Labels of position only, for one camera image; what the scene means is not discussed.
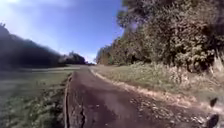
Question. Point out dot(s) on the dark wooded hillside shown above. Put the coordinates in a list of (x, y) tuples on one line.
[(26, 53)]

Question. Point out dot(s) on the row of leafy trees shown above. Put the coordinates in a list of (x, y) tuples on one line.
[(166, 33)]

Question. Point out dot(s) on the dark asphalt path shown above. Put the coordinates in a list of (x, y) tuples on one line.
[(100, 106)]

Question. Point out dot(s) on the grass verge with dry edge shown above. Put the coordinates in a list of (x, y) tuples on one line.
[(160, 78)]

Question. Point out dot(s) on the green grass field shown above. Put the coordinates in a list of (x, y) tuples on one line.
[(30, 96)]

